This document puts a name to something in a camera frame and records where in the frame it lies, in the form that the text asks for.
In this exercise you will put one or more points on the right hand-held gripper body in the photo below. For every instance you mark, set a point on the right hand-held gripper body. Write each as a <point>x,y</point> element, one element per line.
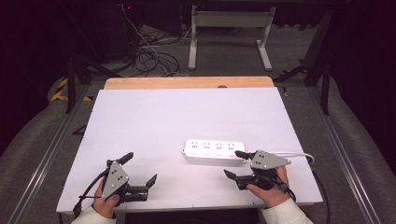
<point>266,161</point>

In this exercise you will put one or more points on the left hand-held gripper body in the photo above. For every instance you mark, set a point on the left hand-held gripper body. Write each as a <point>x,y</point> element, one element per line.
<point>115,179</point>

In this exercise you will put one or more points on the white power strip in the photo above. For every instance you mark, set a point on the white power strip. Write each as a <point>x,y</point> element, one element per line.
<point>213,151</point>

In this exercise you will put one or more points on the person's left hand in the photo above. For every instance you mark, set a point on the person's left hand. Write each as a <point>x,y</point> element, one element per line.
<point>106,205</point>

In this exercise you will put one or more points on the person's right hand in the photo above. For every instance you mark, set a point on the person's right hand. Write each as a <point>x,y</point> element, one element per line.
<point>271,195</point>

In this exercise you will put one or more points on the white board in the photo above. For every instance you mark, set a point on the white board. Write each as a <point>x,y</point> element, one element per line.
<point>186,118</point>

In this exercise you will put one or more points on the wooden table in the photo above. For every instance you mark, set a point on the wooden table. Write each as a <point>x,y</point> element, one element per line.
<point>186,82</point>

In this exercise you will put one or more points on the black metal stand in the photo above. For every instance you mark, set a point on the black metal stand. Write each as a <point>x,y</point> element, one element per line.
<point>325,81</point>
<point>71,84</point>

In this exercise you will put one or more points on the yellow black hazard tape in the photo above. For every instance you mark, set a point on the yellow black hazard tape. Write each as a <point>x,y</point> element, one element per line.
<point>60,90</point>

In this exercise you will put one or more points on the aluminium floor rail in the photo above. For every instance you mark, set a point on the aluminium floor rail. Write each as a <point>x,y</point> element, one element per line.
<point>342,149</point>
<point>42,165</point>

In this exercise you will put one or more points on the white metal table frame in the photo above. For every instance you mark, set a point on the white metal table frame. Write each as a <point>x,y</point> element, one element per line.
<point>230,19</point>

